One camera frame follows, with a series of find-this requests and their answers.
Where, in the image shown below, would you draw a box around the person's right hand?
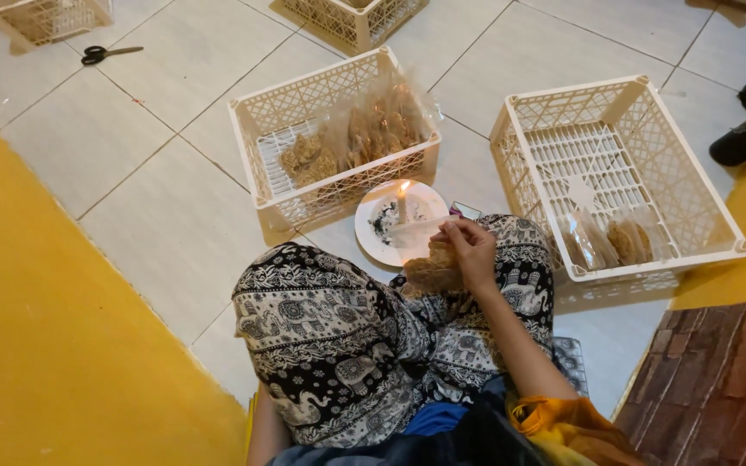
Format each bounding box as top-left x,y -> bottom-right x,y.
430,217 -> 499,296

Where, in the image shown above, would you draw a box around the orange yellow garment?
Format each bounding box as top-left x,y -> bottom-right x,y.
505,395 -> 647,466

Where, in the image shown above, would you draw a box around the sealed cracker packet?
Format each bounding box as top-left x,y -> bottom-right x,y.
605,212 -> 656,267
557,212 -> 608,272

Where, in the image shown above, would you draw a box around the blue garment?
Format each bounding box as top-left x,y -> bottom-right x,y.
401,401 -> 472,438

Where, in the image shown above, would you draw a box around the loose brown crackers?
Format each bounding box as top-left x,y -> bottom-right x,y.
280,132 -> 339,189

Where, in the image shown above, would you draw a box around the black white patterned trousers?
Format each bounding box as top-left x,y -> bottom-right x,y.
232,214 -> 556,449

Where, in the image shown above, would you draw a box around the heap of clear snack bags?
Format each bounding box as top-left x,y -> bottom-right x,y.
320,76 -> 443,173

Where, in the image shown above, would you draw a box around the black handled scissors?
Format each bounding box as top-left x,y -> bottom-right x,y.
81,45 -> 145,67

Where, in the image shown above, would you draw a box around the grey patterned floor mat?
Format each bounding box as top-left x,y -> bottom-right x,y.
550,337 -> 589,398

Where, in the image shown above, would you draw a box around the black ash debris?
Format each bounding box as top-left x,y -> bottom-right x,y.
369,202 -> 401,246

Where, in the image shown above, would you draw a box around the cream crate holding sealed packets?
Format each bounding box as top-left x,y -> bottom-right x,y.
489,74 -> 746,287

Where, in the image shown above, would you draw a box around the cream plastic crate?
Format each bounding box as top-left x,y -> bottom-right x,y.
281,0 -> 431,57
0,0 -> 115,50

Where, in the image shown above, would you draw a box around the white round plate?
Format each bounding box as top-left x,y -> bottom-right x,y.
355,179 -> 450,268

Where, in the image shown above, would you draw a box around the cream crate holding unsealed snacks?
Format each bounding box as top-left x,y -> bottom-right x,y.
228,45 -> 443,234

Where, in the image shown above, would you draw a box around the clear cracker snack packet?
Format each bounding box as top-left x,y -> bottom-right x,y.
389,215 -> 466,293

